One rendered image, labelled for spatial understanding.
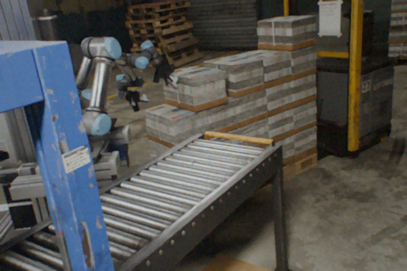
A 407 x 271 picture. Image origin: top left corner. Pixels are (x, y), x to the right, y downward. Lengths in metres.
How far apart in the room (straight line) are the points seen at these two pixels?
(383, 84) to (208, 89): 1.92
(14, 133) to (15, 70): 1.86
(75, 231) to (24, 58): 0.37
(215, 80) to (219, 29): 7.95
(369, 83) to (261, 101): 1.16
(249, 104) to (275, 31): 0.68
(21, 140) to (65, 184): 1.78
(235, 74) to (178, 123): 0.58
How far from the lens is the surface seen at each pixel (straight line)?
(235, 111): 3.09
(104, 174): 2.42
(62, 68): 0.87
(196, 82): 2.78
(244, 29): 10.45
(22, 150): 2.69
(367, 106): 4.10
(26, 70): 0.83
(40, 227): 1.81
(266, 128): 3.33
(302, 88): 3.58
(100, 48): 2.37
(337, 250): 2.85
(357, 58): 3.79
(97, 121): 2.25
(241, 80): 3.08
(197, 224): 1.67
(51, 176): 0.94
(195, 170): 2.03
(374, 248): 2.90
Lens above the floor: 1.63
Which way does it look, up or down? 20 degrees down
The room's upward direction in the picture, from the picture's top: 6 degrees counter-clockwise
